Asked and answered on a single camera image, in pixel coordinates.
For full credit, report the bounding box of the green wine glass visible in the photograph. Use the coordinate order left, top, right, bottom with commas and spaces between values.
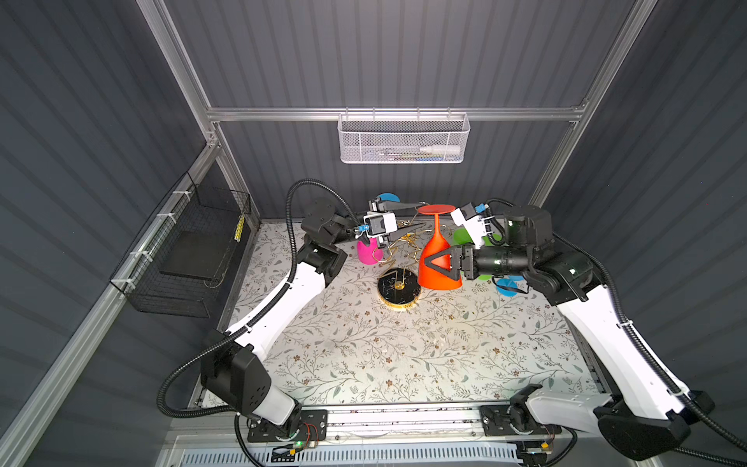
452, 227, 473, 245
479, 233, 509, 281

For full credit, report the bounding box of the red wine glass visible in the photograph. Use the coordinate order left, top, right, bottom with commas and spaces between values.
418, 204, 462, 291

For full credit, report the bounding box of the pink wine glass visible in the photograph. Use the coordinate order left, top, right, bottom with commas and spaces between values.
356, 239, 383, 266

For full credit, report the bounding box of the blue wine glass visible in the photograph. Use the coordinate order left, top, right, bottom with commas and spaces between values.
377, 193, 401, 202
492, 277, 523, 298

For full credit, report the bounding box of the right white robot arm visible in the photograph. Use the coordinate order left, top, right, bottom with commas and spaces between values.
418, 204, 714, 460

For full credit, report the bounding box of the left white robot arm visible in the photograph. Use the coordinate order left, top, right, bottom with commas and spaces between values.
200, 197, 425, 436

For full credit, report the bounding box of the white marker in basket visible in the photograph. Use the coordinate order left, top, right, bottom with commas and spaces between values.
419, 145, 463, 158

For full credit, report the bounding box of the floral table mat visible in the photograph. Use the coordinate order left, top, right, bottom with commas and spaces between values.
264, 244, 596, 405

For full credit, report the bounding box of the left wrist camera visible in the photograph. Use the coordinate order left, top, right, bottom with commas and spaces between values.
363, 212, 398, 239

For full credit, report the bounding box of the gold wire glass rack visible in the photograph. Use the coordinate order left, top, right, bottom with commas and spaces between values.
377, 222, 435, 311

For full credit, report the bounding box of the white mesh wall basket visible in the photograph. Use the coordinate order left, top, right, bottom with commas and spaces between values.
337, 112, 471, 165

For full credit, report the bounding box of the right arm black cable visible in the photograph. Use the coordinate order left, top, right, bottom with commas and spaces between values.
486, 197, 747, 467

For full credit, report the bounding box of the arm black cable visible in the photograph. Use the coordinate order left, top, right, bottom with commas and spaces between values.
486, 197, 747, 467
156, 178, 360, 467

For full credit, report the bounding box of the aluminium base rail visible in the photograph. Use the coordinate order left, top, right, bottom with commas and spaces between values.
156, 399, 631, 467

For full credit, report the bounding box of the black wire wall basket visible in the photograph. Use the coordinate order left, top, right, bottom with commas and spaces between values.
110, 175, 253, 319

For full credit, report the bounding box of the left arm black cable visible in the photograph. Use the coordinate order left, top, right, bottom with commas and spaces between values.
156, 178, 360, 467

